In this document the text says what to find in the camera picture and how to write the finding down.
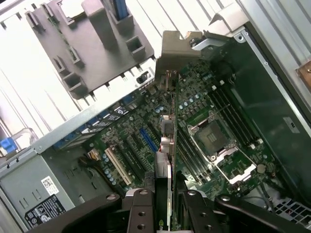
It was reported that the white expansion slot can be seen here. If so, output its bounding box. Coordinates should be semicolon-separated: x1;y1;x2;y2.
104;147;134;185

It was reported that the silver socket cover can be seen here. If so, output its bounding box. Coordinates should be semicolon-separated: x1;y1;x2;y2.
213;147;259;185

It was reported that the blue expansion slot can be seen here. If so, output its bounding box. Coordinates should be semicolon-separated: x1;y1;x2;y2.
138;127;159;153

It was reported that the CPU socket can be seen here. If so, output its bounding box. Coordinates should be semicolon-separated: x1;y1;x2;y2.
186;118;238;159

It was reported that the silver perforated disk bay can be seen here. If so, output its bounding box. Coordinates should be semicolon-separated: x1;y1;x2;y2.
271;198;311;222

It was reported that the green motherboard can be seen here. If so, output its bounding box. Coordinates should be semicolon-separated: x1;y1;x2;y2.
82;57;293;195

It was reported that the grey power supply unit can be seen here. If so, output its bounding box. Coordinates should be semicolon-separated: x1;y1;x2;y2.
0;154;90;232

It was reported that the black open PC case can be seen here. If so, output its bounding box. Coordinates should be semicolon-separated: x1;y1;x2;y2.
0;9;311;233

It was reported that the blue case latch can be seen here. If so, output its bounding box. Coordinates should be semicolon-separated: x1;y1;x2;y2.
0;137;15;155

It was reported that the grey printed parts rack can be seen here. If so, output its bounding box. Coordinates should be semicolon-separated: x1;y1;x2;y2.
23;0;156;100

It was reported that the hard disk in blue caddy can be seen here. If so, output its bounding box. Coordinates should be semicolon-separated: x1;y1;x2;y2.
111;0;129;23

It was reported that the silver CPU chip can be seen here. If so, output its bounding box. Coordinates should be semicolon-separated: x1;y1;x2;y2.
60;0;86;18

